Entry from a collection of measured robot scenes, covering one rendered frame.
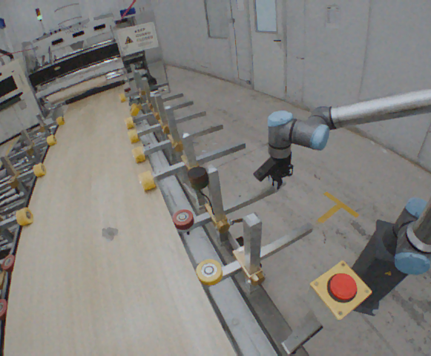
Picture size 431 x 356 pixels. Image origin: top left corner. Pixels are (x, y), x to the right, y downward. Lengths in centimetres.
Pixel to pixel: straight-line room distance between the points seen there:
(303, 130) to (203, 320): 66
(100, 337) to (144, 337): 14
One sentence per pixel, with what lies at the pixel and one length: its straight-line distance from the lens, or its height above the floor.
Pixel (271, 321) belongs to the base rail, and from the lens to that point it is 87.
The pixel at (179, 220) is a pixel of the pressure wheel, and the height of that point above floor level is 91.
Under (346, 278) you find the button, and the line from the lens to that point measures 37.
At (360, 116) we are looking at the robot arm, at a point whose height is 122.
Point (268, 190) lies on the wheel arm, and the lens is 99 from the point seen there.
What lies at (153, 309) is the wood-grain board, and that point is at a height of 90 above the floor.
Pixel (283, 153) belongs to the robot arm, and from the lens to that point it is 87.
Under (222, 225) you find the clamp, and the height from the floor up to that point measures 87.
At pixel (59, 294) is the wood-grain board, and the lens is 92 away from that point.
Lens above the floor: 154
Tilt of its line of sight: 39 degrees down
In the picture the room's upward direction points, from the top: 9 degrees counter-clockwise
